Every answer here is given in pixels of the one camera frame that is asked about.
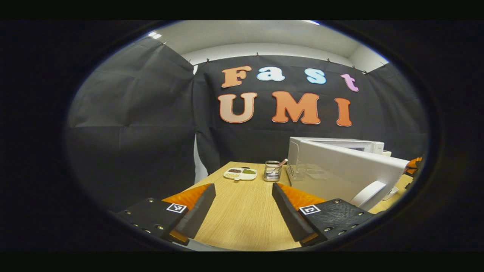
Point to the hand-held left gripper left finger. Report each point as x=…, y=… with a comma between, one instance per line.
x=198, y=213

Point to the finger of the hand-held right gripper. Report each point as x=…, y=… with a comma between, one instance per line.
x=414, y=164

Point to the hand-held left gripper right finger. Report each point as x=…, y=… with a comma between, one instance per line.
x=287, y=213

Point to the white microwave oven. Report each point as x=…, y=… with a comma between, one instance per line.
x=340, y=166

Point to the glass jar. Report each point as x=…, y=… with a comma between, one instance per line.
x=272, y=173

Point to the white divided plate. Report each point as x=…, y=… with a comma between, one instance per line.
x=239, y=178

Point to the ceiling light strip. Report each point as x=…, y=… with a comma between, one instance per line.
x=155, y=35

